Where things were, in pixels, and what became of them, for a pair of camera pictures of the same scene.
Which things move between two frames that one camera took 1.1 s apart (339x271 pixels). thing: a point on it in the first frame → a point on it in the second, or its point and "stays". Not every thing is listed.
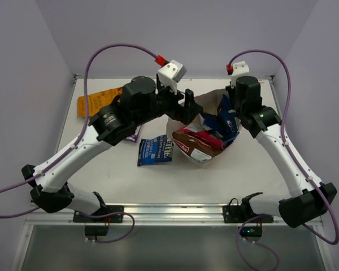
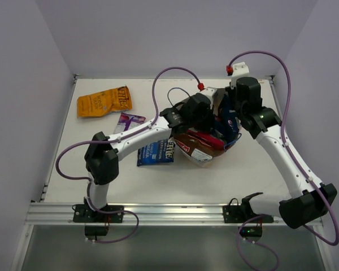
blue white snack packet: x=159 y=149 stays
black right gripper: x=231 y=91 stays
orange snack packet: x=95 y=101 stays
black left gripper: x=182 y=107 → x=208 y=118
